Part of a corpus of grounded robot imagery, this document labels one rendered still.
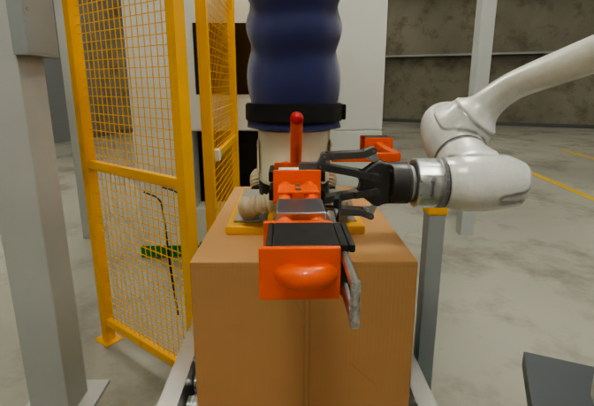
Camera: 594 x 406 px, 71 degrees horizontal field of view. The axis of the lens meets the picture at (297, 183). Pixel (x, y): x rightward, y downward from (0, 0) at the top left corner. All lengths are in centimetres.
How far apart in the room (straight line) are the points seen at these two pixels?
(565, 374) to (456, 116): 63
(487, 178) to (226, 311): 51
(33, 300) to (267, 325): 133
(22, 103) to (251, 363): 127
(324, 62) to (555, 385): 85
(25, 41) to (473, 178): 146
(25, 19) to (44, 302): 104
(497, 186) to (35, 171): 153
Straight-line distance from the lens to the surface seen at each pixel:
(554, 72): 84
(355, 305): 34
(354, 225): 88
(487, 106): 89
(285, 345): 82
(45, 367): 212
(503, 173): 79
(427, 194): 75
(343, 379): 86
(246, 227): 87
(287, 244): 38
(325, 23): 92
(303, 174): 71
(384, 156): 106
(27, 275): 194
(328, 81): 92
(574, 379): 117
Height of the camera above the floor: 138
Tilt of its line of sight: 13 degrees down
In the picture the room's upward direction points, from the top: straight up
